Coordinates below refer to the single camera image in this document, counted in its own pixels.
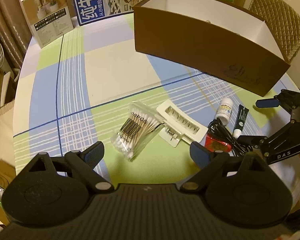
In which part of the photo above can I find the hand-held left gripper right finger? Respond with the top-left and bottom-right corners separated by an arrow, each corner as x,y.
180,141 -> 278,194

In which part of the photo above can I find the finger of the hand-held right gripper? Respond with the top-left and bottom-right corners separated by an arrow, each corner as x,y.
237,121 -> 299,151
255,89 -> 300,114

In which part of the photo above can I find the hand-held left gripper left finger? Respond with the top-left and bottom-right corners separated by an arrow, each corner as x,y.
16,141 -> 115,194

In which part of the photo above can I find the red snack packet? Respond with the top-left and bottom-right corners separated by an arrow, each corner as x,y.
204,133 -> 232,154

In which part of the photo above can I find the white hair claw clip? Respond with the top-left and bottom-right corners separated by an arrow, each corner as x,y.
156,99 -> 208,148

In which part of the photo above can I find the black lip gel tube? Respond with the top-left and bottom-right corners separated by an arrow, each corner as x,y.
232,104 -> 249,138

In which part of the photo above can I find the black cable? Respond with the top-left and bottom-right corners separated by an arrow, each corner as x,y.
208,118 -> 255,157

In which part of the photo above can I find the white pill bottle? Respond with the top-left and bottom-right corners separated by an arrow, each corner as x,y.
215,98 -> 233,125

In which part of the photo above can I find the bag of cotton swabs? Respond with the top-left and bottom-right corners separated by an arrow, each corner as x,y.
110,101 -> 165,162

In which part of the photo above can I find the brown cardboard storage box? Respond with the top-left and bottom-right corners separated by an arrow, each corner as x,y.
133,0 -> 290,97

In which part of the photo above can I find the checked cloth desktop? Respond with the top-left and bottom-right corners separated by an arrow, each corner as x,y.
12,12 -> 300,198

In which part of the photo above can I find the quilted beige chair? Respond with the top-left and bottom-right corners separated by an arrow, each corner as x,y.
247,0 -> 300,63

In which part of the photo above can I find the white product box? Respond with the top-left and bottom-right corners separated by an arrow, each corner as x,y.
19,0 -> 74,49

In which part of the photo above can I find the blue milk carton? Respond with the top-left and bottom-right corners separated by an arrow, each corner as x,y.
69,0 -> 155,26

